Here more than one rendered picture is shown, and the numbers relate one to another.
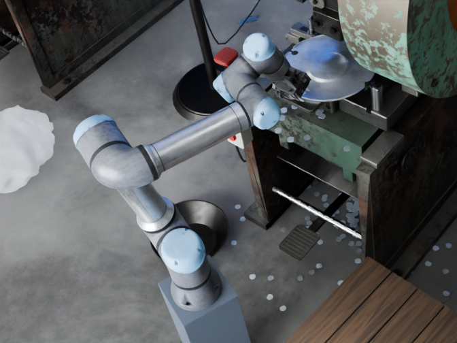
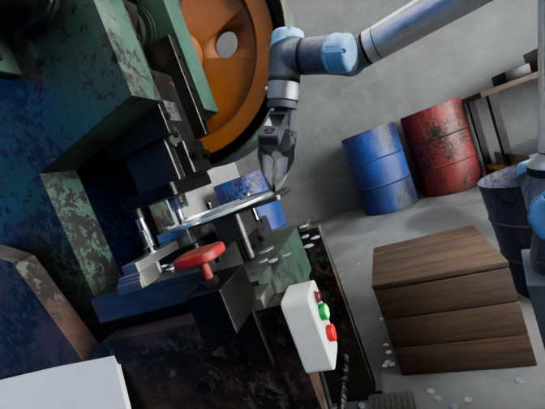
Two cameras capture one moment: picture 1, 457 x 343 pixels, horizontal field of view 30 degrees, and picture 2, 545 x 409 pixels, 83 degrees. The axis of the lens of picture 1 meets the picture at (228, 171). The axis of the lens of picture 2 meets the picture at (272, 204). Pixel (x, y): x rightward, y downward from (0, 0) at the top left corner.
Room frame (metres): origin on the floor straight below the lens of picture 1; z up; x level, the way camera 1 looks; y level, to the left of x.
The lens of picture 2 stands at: (2.22, 0.37, 0.83)
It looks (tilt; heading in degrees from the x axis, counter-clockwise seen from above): 6 degrees down; 237
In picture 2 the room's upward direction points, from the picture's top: 20 degrees counter-clockwise
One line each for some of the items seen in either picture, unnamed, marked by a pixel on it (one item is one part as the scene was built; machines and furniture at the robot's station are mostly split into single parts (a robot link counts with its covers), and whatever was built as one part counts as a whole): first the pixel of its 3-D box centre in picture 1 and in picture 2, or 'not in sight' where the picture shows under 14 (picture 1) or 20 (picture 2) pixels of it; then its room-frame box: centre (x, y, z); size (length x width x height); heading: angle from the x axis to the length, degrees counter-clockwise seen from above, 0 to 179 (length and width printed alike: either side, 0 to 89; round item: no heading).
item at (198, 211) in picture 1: (190, 237); not in sight; (1.96, 0.20, 0.04); 0.30 x 0.30 x 0.07
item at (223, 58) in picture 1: (227, 63); (207, 273); (2.07, -0.08, 0.72); 0.07 x 0.06 x 0.08; 128
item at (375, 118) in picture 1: (354, 68); (199, 259); (1.95, -0.47, 0.68); 0.45 x 0.30 x 0.06; 38
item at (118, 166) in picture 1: (188, 142); (439, 7); (1.48, 0.08, 1.03); 0.49 x 0.11 x 0.12; 108
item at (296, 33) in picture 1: (309, 30); (148, 253); (2.09, -0.36, 0.76); 0.17 x 0.06 x 0.10; 38
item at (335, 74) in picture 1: (327, 67); (224, 208); (1.88, -0.37, 0.78); 0.29 x 0.29 x 0.01
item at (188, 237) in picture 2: not in sight; (189, 230); (1.95, -0.46, 0.76); 0.15 x 0.09 x 0.05; 38
